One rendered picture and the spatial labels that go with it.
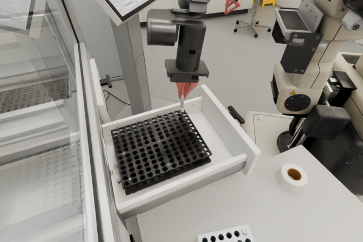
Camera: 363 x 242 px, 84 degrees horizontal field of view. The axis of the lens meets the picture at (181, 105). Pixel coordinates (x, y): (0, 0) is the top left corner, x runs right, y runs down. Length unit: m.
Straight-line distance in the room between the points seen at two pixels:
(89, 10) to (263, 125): 1.68
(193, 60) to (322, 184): 0.53
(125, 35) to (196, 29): 0.95
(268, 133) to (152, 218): 1.05
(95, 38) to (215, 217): 1.87
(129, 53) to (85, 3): 0.77
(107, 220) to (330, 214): 0.56
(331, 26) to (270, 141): 0.78
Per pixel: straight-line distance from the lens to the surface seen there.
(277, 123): 1.55
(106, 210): 0.38
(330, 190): 0.75
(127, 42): 1.36
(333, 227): 0.70
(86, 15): 2.06
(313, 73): 0.95
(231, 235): 0.56
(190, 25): 0.44
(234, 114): 0.60
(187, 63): 0.47
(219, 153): 0.60
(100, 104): 0.64
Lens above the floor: 1.33
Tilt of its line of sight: 43 degrees down
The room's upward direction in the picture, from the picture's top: straight up
